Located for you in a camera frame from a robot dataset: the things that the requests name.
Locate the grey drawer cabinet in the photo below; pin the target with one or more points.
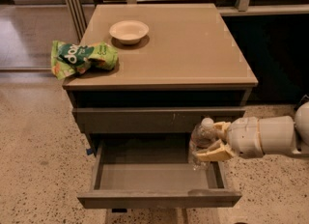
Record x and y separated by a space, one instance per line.
188 59

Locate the closed grey top drawer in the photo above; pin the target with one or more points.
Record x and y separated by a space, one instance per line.
149 119

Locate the blue tape piece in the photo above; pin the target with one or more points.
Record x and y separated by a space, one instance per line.
89 151

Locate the white bowl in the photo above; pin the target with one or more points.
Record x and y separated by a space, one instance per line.
129 31

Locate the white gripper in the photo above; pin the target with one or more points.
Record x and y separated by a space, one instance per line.
243 136

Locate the green chip bag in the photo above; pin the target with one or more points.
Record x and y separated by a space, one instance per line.
69 59

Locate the open grey middle drawer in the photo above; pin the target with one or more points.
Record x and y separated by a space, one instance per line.
151 174

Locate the clear plastic water bottle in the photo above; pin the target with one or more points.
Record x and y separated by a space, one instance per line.
202 137

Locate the metal window frame post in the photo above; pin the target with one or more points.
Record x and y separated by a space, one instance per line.
78 17

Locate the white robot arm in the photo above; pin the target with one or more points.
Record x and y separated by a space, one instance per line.
284 135

